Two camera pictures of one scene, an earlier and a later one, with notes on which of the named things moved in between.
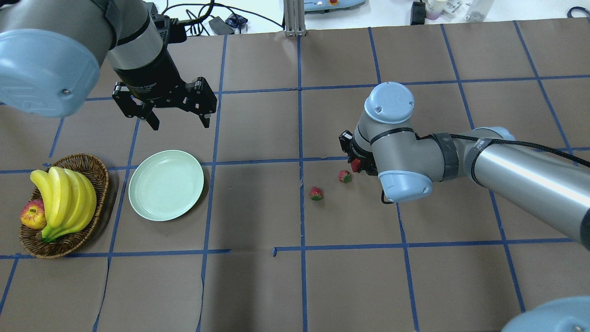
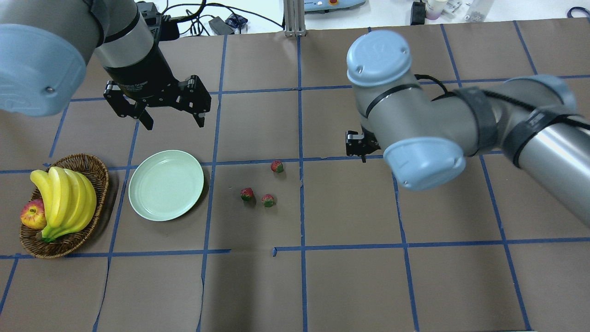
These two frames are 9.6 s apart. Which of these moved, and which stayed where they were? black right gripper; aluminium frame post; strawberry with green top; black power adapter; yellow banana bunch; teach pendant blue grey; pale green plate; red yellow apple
Moved: strawberry with green top; black right gripper
Stayed: aluminium frame post; black power adapter; red yellow apple; yellow banana bunch; pale green plate; teach pendant blue grey
